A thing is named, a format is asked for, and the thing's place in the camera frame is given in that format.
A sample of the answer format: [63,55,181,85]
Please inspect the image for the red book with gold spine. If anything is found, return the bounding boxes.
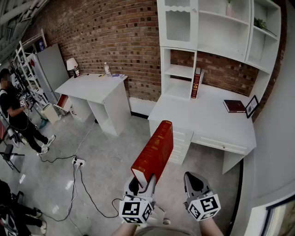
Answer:
[190,66,206,100]

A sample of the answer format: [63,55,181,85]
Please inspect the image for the white desk hutch shelving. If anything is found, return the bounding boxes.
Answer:
[156,0,282,102]

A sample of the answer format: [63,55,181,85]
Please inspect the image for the white trash bin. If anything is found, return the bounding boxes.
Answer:
[41,103,59,125]

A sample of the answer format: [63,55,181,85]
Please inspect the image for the red and white box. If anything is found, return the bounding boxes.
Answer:
[53,94,72,115]

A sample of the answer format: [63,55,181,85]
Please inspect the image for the white table top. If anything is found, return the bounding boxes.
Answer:
[147,79,258,175]

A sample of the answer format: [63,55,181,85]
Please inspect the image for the black folding stool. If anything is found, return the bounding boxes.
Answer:
[0,144,25,173]

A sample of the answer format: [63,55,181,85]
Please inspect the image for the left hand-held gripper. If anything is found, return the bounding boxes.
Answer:
[118,174,171,225]

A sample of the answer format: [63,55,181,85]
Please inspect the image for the white power strip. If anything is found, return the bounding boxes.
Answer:
[71,156,86,167]

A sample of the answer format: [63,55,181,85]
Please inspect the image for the white metal rack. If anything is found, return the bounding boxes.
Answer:
[12,29,49,107]

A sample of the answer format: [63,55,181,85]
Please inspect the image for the person's left forearm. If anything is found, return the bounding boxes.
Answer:
[112,222,139,236]

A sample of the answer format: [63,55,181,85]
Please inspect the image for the grey cabinet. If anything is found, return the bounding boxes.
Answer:
[35,43,70,104]

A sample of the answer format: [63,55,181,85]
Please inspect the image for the green potted plant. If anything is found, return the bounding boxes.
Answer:
[253,17,277,37]

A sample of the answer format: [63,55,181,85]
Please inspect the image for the black floor cable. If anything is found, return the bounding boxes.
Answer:
[38,153,77,163]
[79,165,121,218]

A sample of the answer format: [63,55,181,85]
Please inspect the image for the window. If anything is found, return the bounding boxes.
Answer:
[265,195,295,236]

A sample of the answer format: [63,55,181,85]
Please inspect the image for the dark maroon book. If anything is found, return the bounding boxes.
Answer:
[223,99,247,113]

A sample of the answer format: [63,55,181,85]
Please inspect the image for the small white side desk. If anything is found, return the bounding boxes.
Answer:
[54,73,131,137]

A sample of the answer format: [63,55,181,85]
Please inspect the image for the white frosted glass cabinet door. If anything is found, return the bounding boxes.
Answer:
[160,0,199,48]

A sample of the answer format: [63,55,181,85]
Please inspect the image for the pink vase with flowers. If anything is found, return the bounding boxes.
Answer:
[225,0,236,17]

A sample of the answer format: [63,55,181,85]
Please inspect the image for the person's grey shirt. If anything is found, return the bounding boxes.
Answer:
[134,226,197,236]

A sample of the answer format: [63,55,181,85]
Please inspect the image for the white table lamp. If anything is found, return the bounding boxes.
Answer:
[66,57,79,78]

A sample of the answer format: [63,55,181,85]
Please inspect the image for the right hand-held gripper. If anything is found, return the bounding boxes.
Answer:
[183,171,221,222]

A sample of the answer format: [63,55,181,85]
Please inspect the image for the red hardcover book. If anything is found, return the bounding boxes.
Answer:
[130,120,174,189]

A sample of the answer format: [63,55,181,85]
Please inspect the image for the white low wall panel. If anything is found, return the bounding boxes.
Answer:
[128,96,158,119]

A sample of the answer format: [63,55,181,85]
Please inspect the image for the black picture frame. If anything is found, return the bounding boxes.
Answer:
[245,94,260,119]

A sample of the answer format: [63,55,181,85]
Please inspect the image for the person's right forearm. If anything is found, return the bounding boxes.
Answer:
[198,218,224,236]

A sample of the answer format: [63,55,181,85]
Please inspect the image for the white floor cable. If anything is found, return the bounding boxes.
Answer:
[73,121,96,159]

